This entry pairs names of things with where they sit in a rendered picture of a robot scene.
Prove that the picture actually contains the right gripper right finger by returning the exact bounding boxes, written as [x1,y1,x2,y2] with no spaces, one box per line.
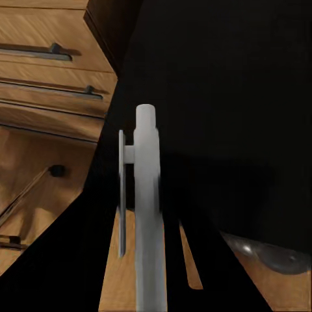
[162,173,273,312]

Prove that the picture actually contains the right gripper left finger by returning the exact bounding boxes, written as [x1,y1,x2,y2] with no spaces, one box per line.
[0,173,119,312]

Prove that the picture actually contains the swivel chair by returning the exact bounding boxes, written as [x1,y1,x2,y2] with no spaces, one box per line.
[0,165,64,252]

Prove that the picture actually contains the pen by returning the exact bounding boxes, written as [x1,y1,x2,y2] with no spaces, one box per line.
[118,104,167,312]

